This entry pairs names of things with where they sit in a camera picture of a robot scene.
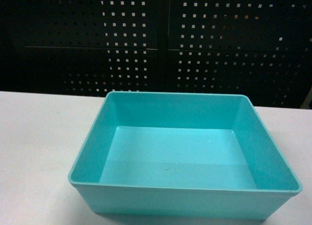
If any turquoise plastic bin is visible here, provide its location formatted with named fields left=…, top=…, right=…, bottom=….
left=68, top=92, right=302, bottom=220

